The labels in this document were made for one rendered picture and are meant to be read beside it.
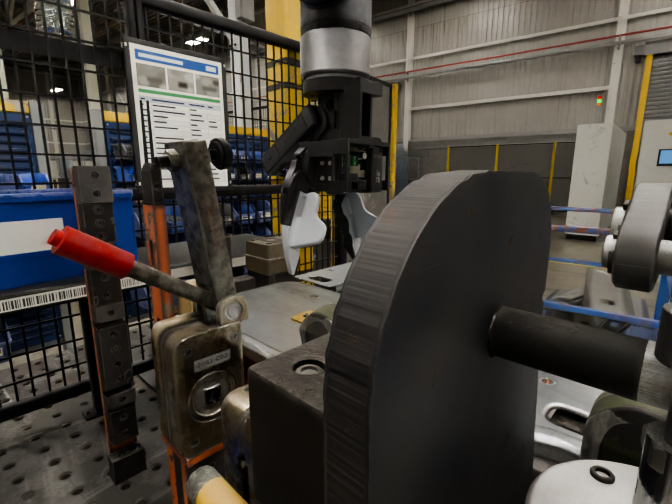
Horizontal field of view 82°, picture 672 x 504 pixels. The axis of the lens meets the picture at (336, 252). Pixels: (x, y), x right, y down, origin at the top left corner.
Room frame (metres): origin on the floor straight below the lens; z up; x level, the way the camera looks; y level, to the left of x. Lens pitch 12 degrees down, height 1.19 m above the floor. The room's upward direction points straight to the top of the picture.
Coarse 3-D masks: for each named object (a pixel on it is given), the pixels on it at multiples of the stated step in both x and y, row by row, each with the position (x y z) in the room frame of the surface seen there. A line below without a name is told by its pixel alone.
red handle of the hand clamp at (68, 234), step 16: (48, 240) 0.27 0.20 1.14; (64, 240) 0.26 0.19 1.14; (80, 240) 0.27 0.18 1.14; (96, 240) 0.28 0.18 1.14; (64, 256) 0.27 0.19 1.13; (80, 256) 0.27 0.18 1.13; (96, 256) 0.28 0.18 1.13; (112, 256) 0.29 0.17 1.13; (128, 256) 0.30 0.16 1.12; (112, 272) 0.29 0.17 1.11; (128, 272) 0.29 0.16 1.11; (144, 272) 0.30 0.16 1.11; (160, 272) 0.31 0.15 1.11; (160, 288) 0.31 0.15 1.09; (176, 288) 0.32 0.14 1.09; (192, 288) 0.33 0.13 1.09; (208, 304) 0.34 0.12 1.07
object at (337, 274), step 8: (344, 264) 0.78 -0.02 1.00; (312, 272) 0.72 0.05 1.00; (320, 272) 0.72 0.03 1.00; (328, 272) 0.72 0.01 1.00; (336, 272) 0.72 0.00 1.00; (344, 272) 0.72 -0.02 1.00; (304, 280) 0.66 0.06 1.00; (312, 280) 0.66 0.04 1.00; (336, 280) 0.66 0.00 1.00; (336, 288) 0.63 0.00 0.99
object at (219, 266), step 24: (168, 144) 0.34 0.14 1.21; (192, 144) 0.33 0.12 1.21; (216, 144) 0.36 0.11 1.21; (168, 168) 0.33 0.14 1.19; (192, 168) 0.33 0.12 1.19; (192, 192) 0.33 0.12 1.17; (192, 216) 0.34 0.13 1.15; (216, 216) 0.34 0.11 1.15; (192, 240) 0.35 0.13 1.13; (216, 240) 0.34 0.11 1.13; (192, 264) 0.36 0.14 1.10; (216, 264) 0.34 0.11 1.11; (216, 288) 0.34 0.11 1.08
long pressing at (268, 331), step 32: (256, 288) 0.61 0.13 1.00; (288, 288) 0.61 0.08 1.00; (320, 288) 0.62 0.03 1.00; (256, 320) 0.47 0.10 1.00; (288, 320) 0.47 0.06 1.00; (256, 352) 0.38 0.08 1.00; (544, 384) 0.32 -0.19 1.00; (576, 384) 0.32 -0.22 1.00; (544, 416) 0.27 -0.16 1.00; (544, 448) 0.24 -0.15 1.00; (576, 448) 0.23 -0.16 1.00
